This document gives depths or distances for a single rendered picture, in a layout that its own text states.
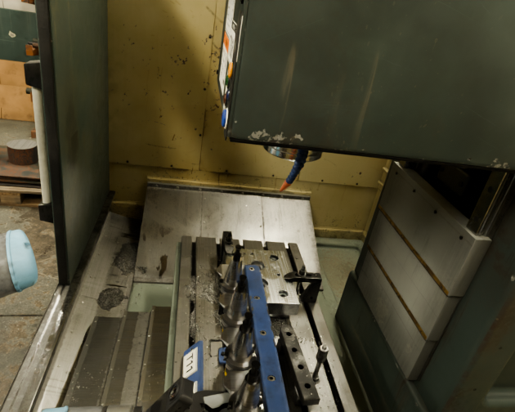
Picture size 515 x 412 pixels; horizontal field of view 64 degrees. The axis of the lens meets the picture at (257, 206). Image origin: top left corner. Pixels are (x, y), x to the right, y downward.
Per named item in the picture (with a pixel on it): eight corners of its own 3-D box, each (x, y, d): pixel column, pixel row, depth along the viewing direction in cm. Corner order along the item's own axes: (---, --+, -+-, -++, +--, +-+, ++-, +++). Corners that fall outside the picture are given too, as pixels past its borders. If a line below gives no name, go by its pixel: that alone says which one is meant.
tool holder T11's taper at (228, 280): (243, 287, 98) (247, 264, 94) (224, 287, 97) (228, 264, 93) (240, 275, 101) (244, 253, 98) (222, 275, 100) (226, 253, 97)
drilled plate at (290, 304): (226, 312, 130) (229, 301, 127) (222, 258, 155) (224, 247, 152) (297, 315, 134) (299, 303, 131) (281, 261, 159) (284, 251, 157)
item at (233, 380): (224, 396, 73) (224, 393, 73) (222, 372, 78) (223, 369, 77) (262, 396, 74) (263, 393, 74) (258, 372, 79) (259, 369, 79)
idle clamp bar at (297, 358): (297, 416, 106) (303, 400, 103) (273, 339, 129) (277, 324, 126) (315, 414, 107) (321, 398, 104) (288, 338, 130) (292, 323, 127)
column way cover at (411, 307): (404, 383, 121) (474, 239, 97) (351, 280, 162) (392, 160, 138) (418, 383, 122) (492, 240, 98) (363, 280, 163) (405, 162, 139)
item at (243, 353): (254, 361, 79) (260, 337, 76) (231, 364, 77) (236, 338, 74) (248, 344, 82) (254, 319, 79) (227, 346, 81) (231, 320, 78)
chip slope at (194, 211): (127, 309, 167) (127, 257, 155) (145, 223, 225) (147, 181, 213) (333, 316, 184) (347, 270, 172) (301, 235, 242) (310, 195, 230)
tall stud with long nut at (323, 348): (310, 382, 116) (320, 350, 110) (308, 373, 119) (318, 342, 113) (320, 382, 117) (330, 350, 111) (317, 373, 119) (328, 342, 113)
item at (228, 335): (221, 348, 83) (221, 345, 82) (220, 329, 87) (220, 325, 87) (255, 348, 84) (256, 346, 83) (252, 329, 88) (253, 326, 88)
